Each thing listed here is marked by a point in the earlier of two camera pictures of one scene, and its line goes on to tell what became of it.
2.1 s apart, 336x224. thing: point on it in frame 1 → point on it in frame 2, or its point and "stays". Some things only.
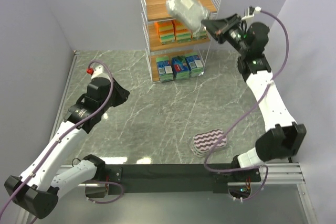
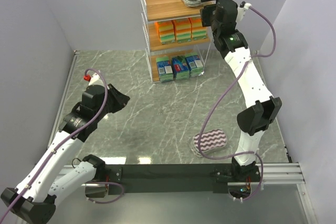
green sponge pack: [165, 69] stays
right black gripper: [222, 32] → [207, 16]
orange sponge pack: [183, 33] stays
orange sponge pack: [167, 31] stays
